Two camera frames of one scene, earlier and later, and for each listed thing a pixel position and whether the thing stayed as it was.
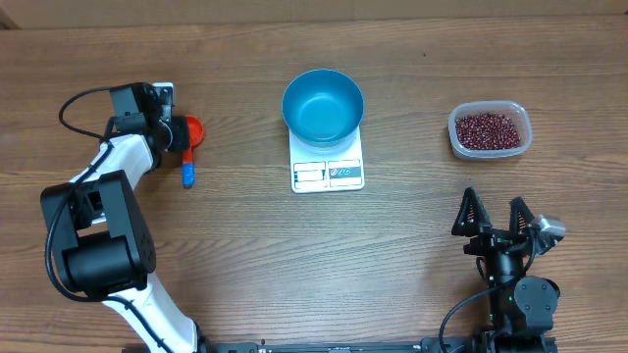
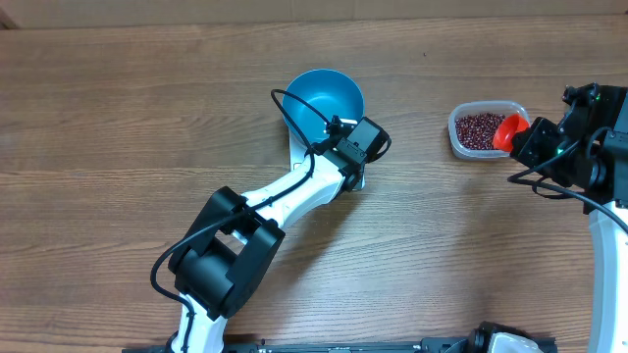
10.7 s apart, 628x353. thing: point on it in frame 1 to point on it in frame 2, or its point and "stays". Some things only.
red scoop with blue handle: x=195 y=137 to x=506 y=127
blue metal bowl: x=323 y=107 stays
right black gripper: x=489 y=238 to x=524 y=150
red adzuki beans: x=486 y=131 stays
